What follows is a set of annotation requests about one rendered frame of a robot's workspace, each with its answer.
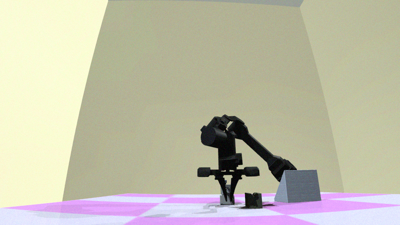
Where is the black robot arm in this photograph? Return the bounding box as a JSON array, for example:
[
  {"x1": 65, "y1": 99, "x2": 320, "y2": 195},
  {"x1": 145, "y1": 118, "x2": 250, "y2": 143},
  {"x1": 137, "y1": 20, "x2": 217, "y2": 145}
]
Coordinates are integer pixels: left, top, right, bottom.
[{"x1": 201, "y1": 114, "x2": 297, "y2": 182}]

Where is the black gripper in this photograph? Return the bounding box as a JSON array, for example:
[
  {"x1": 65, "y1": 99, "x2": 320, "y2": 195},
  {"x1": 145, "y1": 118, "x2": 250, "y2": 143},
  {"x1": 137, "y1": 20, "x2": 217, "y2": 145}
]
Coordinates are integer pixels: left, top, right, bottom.
[{"x1": 197, "y1": 149, "x2": 260, "y2": 202}]

